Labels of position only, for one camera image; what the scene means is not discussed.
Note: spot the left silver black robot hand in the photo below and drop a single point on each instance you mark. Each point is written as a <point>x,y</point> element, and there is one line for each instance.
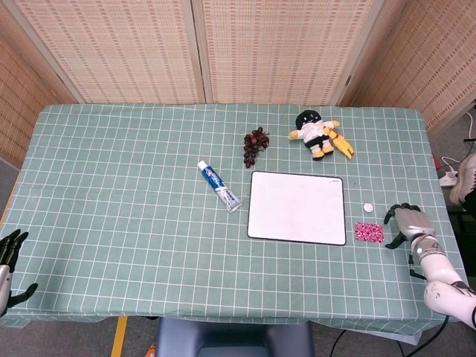
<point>4,282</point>

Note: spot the green checked tablecloth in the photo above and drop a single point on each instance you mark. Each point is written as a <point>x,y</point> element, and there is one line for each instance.
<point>130,223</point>

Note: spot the white power strip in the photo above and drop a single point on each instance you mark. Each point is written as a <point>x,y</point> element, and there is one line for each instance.
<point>448,179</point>

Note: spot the white rectangular board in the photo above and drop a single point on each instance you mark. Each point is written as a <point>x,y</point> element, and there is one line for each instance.
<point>297,208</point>

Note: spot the white sneaker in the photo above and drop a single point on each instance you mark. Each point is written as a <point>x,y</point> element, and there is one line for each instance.
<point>465,178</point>

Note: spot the pink patterned packet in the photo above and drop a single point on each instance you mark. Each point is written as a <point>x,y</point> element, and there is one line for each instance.
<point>369,232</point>

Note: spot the bamboo folding screen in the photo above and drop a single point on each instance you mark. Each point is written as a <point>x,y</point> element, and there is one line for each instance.
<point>130,48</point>

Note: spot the small white round disc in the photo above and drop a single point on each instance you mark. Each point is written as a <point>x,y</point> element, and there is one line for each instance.
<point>368,207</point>

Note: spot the blue white toothpaste tube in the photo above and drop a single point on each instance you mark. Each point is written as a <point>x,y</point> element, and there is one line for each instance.
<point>221,187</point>

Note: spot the yellow floor tape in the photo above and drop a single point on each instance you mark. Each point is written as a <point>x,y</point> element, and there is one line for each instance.
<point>119,336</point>

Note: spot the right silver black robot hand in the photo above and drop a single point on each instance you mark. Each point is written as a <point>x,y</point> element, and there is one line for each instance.
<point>414,223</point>

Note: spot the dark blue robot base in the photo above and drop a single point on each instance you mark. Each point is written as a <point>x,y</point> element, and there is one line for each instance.
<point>234,338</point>

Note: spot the yellow rubber chicken toy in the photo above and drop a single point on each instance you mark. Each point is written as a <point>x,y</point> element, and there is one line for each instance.
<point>343,145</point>

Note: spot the small orange object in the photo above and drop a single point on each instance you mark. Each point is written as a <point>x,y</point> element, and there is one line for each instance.
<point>151,351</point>

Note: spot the dark red grape bunch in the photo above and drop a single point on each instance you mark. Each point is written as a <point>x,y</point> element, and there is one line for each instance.
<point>253,145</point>

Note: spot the black white plush doll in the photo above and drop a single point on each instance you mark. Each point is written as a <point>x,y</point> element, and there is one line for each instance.
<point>312,134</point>

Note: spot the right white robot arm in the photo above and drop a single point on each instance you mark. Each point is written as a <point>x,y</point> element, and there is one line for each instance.
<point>442,271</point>

